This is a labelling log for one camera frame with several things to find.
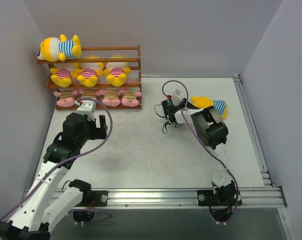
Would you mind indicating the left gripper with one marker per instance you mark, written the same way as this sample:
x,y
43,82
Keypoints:
x,y
97,129

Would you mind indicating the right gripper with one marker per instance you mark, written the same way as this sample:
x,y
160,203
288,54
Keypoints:
x,y
168,110

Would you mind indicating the pink plush orange stripes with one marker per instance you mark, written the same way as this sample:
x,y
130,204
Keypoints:
x,y
111,96
66,97

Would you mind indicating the pink plush face-down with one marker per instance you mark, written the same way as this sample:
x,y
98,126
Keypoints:
x,y
90,93

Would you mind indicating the pink plush blue stripes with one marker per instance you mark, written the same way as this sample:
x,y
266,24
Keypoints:
x,y
130,96

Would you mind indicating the yellow plush red stripes top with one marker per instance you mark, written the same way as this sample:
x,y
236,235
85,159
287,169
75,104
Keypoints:
x,y
88,73

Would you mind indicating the yellow plush red stripes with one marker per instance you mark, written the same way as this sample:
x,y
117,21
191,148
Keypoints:
x,y
63,74
116,72
88,73

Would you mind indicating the yellow plush red stripes front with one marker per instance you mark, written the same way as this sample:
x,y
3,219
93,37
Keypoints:
x,y
116,72

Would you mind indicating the yellow plush blue stripes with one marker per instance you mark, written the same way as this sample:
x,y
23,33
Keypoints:
x,y
55,49

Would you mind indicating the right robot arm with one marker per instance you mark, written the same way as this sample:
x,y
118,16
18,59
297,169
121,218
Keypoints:
x,y
209,128

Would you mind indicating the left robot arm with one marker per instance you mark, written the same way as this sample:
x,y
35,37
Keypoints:
x,y
35,218

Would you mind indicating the wooden three-tier shelf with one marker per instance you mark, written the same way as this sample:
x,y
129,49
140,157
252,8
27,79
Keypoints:
x,y
104,55

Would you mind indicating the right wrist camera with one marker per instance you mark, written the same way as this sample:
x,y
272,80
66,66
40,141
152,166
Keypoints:
x,y
176,98

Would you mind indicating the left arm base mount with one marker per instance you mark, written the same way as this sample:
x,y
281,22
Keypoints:
x,y
98,198

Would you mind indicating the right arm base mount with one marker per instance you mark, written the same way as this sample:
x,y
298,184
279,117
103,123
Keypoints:
x,y
216,197

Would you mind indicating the aluminium right rail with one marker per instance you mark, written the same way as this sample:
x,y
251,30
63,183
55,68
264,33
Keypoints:
x,y
253,133

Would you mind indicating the aluminium rail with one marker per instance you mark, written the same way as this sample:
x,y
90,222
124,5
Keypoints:
x,y
138,198
253,133

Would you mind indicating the aluminium front rail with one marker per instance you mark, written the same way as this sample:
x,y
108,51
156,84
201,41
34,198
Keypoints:
x,y
138,198

